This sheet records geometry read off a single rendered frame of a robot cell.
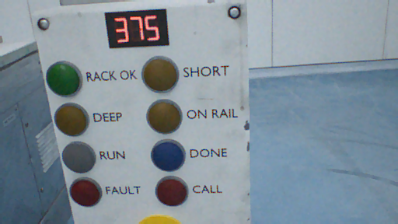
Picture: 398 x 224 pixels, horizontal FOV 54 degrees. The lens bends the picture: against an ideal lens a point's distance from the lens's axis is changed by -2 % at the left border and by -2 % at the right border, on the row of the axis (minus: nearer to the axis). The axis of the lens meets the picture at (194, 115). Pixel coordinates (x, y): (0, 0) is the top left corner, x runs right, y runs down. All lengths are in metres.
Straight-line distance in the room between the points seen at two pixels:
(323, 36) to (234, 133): 3.99
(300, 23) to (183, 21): 3.91
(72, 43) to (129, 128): 0.08
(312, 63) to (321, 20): 0.44
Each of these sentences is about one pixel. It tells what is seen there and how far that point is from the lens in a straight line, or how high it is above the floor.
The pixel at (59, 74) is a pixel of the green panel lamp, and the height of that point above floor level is 1.11.
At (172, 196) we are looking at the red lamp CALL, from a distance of 0.36.
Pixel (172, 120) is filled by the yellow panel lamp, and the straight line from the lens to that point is 0.33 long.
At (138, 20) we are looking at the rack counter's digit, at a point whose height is 1.14.
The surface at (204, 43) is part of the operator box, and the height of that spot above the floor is 1.12.
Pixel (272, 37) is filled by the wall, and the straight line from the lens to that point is 4.16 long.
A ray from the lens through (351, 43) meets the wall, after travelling 4.43.
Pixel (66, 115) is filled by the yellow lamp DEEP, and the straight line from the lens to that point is 0.35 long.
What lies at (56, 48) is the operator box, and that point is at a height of 1.13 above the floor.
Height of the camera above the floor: 1.19
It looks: 21 degrees down
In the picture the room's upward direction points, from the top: 4 degrees counter-clockwise
